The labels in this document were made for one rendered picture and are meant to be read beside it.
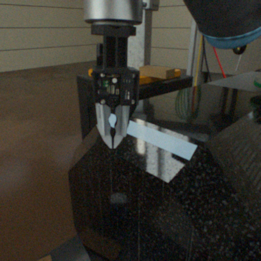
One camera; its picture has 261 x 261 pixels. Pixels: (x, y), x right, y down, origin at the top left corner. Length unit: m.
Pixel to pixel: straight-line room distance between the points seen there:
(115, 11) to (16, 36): 6.69
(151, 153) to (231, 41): 0.33
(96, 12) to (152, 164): 0.36
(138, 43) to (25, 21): 5.71
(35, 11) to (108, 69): 6.97
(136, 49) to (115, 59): 1.27
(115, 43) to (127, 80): 0.05
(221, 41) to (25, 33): 6.85
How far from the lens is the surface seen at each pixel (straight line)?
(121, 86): 0.37
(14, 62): 7.02
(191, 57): 3.63
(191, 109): 0.78
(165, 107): 0.78
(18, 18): 7.09
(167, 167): 0.57
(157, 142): 0.61
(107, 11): 0.37
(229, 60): 3.87
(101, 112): 0.42
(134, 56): 1.64
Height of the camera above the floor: 1.07
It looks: 24 degrees down
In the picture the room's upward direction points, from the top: straight up
